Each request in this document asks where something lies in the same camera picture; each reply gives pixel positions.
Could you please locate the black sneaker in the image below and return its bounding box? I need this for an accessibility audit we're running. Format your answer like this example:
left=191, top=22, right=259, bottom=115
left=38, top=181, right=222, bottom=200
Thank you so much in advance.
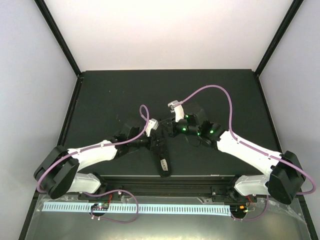
left=149, top=122, right=172, bottom=178

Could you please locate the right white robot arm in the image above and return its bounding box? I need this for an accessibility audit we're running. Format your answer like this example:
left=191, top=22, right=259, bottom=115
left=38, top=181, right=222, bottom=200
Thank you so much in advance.
left=168, top=103, right=306, bottom=205

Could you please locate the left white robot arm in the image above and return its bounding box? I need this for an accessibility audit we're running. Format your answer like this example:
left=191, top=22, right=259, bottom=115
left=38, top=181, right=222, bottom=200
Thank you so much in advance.
left=33, top=125, right=171, bottom=200

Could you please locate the left small circuit board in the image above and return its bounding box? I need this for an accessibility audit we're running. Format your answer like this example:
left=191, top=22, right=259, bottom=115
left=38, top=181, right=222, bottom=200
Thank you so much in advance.
left=90, top=203, right=109, bottom=211

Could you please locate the small circuit board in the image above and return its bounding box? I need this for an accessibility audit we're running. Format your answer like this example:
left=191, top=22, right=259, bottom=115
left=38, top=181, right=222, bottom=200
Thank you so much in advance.
left=90, top=203, right=109, bottom=211
left=230, top=205, right=255, bottom=213

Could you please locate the right small circuit board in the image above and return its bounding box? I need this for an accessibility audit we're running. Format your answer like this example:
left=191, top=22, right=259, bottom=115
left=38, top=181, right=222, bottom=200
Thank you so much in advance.
left=230, top=205, right=255, bottom=213

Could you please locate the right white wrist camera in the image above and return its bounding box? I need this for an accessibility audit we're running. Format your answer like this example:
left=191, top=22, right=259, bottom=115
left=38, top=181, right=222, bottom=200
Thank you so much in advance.
left=167, top=100, right=185, bottom=123

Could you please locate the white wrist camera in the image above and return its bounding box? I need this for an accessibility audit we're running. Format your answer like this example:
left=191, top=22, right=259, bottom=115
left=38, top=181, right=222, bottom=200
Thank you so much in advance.
left=145, top=118, right=159, bottom=137
left=167, top=100, right=185, bottom=123

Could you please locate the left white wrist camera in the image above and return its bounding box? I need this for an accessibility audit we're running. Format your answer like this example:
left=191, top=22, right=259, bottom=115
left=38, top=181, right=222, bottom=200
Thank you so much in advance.
left=145, top=118, right=159, bottom=137

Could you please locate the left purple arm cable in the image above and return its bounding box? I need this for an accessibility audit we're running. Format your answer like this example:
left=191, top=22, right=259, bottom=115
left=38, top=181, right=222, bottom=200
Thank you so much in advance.
left=36, top=104, right=151, bottom=194

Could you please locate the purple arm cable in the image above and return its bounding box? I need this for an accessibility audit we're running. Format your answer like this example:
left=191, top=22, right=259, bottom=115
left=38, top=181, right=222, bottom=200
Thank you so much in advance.
left=36, top=104, right=151, bottom=194
left=179, top=84, right=316, bottom=195

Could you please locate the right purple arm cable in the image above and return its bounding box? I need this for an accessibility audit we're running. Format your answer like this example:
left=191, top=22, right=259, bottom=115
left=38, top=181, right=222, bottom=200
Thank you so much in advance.
left=179, top=84, right=316, bottom=195

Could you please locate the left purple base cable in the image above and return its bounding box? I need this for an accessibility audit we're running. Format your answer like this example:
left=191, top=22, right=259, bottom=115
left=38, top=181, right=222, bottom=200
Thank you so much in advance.
left=83, top=189, right=140, bottom=223

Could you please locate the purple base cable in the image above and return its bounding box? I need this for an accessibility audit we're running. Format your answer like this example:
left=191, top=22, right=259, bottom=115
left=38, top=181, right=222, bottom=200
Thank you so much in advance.
left=83, top=189, right=140, bottom=223
left=230, top=193, right=270, bottom=223

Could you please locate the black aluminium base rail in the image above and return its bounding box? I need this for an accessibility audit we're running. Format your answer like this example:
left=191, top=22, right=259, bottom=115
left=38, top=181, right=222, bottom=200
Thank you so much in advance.
left=97, top=175, right=236, bottom=198

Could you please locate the white slotted cable duct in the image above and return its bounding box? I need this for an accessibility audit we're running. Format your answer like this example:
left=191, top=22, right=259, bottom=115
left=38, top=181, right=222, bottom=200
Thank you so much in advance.
left=42, top=202, right=231, bottom=217

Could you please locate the right black frame post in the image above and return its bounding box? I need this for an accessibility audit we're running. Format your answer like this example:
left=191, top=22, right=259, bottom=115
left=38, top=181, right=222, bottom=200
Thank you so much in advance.
left=254, top=0, right=304, bottom=77

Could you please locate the black frame post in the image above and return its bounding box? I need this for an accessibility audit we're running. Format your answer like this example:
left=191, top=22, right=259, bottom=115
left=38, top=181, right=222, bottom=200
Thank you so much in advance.
left=254, top=0, right=304, bottom=77
left=34, top=0, right=82, bottom=77

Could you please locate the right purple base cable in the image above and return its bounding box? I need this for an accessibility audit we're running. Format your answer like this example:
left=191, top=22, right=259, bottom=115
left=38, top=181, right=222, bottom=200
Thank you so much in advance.
left=230, top=193, right=270, bottom=223

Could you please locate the left black frame post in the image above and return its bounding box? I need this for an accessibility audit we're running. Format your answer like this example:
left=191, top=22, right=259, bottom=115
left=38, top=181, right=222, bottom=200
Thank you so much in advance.
left=34, top=0, right=82, bottom=77

